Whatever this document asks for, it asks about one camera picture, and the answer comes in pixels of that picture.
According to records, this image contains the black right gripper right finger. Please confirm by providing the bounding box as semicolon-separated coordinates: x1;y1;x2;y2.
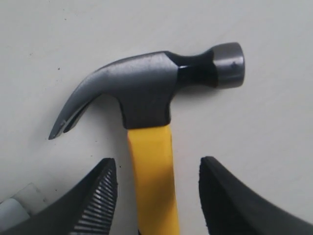
199;156;313;235

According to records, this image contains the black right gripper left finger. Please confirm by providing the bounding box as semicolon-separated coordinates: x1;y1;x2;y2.
2;158;118;235

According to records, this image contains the yellow black claw hammer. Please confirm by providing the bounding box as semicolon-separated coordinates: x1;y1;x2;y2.
49;42;245;235

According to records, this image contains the red dome push button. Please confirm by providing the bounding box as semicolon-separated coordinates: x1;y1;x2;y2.
0;183;48;232

